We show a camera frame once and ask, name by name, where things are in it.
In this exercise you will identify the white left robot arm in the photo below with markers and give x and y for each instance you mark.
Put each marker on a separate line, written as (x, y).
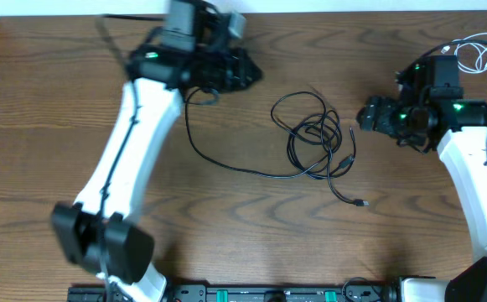
(99, 231)

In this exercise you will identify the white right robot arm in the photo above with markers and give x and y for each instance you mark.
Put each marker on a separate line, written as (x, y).
(457, 130)

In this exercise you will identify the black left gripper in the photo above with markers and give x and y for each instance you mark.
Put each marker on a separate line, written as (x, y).
(242, 78)

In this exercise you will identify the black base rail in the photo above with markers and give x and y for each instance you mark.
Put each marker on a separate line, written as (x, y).
(358, 291)

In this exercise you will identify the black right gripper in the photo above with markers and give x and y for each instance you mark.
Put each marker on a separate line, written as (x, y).
(377, 111)

